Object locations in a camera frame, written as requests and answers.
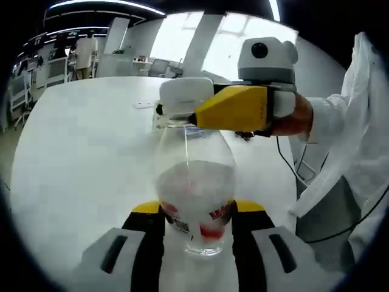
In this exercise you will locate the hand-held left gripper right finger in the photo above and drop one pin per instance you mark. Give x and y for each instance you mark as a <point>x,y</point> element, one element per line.
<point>246,249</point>

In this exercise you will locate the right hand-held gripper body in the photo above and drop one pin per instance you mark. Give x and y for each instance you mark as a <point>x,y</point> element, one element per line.
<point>267,67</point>

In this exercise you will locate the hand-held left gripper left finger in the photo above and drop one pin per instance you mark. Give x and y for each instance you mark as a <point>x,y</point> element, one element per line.
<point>146,249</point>

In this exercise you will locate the white recessed power strip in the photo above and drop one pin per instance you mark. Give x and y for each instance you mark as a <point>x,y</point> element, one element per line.
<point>144,105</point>

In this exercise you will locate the person in white coat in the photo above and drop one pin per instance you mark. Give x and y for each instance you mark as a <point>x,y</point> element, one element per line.
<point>358,152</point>

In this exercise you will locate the grey office chair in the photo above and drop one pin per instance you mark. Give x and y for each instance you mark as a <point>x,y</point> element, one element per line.
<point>158,67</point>

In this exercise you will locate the clear plastic water bottle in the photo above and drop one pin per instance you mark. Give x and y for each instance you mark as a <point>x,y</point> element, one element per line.
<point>197,182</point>

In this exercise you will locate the person's right hand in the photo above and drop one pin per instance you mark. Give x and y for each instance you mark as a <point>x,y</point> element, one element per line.
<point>299,121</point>

